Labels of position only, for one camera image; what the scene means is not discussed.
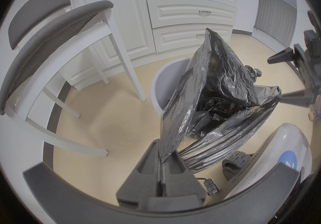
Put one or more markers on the crumpled black plastic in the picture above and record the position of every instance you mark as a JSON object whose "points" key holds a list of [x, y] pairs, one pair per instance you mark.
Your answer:
{"points": [[254, 72]]}

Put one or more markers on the white trash bin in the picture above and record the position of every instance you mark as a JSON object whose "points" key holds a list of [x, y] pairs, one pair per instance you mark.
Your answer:
{"points": [[165, 80]]}

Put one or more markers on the grey and white chair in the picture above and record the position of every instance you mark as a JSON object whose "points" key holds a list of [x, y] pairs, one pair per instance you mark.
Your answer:
{"points": [[50, 37]]}

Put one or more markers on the black plastic bag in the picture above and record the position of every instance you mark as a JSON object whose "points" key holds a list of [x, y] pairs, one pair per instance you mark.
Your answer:
{"points": [[225, 80]]}

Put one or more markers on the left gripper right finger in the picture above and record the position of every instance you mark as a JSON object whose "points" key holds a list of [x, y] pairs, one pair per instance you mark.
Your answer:
{"points": [[180, 182]]}

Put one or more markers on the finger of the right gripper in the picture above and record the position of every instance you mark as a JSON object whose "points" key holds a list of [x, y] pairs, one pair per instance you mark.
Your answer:
{"points": [[298, 97], [284, 56]]}

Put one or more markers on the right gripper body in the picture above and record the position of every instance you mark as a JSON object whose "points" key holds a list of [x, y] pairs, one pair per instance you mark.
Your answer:
{"points": [[307, 72]]}

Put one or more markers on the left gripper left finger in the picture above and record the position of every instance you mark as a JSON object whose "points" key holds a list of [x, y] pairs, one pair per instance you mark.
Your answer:
{"points": [[145, 182]]}

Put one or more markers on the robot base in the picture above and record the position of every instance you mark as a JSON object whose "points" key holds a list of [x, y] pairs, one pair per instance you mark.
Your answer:
{"points": [[275, 147]]}

